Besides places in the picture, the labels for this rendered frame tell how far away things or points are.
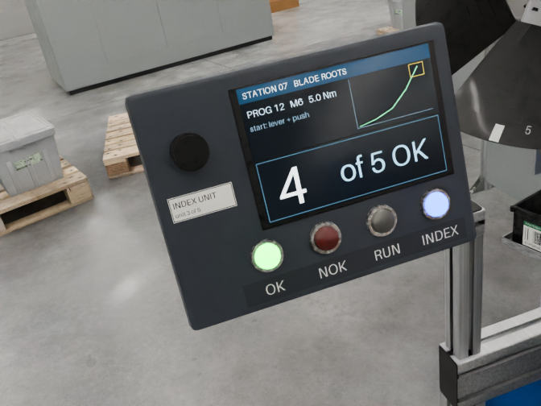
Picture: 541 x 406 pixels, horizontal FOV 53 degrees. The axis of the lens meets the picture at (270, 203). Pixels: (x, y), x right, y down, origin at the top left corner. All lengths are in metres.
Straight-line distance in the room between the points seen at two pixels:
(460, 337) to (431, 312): 1.42
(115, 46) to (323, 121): 5.98
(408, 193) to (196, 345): 1.70
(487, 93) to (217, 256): 0.77
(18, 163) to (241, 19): 4.02
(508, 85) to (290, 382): 1.19
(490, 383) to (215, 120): 0.49
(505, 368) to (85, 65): 5.89
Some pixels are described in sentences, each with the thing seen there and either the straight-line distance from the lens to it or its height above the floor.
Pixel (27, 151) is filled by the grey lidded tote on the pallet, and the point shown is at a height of 0.38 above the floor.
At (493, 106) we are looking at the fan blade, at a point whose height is 0.98.
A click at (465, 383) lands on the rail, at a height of 0.83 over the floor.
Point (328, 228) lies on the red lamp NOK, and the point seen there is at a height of 1.13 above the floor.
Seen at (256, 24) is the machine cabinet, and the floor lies 0.23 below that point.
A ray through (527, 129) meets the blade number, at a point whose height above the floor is 0.95.
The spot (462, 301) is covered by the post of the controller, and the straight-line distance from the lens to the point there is 0.64.
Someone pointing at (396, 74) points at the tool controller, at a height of 1.22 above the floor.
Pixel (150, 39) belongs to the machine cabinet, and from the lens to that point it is 6.47.
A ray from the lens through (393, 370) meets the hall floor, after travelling 1.89.
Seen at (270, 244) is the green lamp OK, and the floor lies 1.13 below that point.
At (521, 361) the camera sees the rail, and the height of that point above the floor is 0.83.
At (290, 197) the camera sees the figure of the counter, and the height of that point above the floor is 1.15.
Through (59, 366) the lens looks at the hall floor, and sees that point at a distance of 2.28.
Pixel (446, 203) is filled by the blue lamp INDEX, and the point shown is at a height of 1.12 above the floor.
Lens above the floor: 1.35
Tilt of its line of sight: 27 degrees down
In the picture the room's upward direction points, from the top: 10 degrees counter-clockwise
